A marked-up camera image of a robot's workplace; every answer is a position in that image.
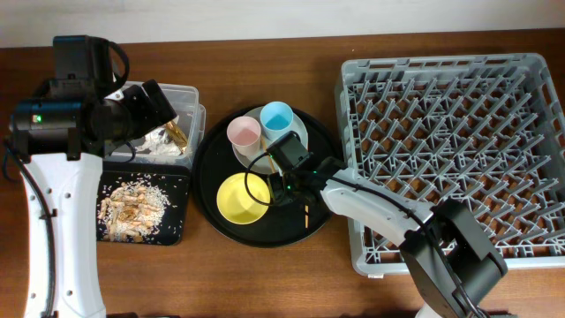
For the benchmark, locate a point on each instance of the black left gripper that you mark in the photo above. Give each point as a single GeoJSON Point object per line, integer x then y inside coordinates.
{"type": "Point", "coordinates": [152, 116]}

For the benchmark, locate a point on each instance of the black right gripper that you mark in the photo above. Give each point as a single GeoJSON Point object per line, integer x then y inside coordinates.
{"type": "Point", "coordinates": [278, 193]}

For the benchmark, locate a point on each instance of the white paper napkin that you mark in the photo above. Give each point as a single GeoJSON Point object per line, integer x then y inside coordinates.
{"type": "Point", "coordinates": [159, 142]}

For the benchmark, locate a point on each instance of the gold foil wrapper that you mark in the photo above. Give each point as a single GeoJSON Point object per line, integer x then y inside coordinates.
{"type": "Point", "coordinates": [177, 135]}

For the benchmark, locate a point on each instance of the yellow bowl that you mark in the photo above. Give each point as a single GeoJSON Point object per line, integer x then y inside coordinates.
{"type": "Point", "coordinates": [234, 202]}

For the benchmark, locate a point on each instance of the blue plastic cup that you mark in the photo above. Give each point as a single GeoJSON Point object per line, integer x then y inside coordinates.
{"type": "Point", "coordinates": [276, 119]}

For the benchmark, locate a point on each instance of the food scraps and rice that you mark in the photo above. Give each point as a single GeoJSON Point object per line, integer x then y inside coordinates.
{"type": "Point", "coordinates": [138, 212]}

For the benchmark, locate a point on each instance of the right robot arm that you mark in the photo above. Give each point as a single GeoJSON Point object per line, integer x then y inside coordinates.
{"type": "Point", "coordinates": [452, 262]}

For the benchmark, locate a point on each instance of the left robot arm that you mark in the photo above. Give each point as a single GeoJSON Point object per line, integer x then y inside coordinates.
{"type": "Point", "coordinates": [59, 138]}

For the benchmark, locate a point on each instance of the clear plastic waste bin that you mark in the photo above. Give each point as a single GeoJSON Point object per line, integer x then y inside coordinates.
{"type": "Point", "coordinates": [191, 119]}

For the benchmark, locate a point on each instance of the grey dishwasher rack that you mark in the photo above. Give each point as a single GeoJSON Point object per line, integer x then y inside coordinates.
{"type": "Point", "coordinates": [486, 130]}

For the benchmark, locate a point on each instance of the grey round plate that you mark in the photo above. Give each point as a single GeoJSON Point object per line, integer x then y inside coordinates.
{"type": "Point", "coordinates": [266, 165]}

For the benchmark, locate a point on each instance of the pink plastic cup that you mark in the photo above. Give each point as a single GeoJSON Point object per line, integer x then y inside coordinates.
{"type": "Point", "coordinates": [244, 134]}

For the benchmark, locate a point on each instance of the black rectangular tray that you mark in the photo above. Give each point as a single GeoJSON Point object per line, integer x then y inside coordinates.
{"type": "Point", "coordinates": [175, 180]}

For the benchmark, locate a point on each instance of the round black serving tray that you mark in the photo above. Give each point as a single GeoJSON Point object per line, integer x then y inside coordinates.
{"type": "Point", "coordinates": [280, 226]}

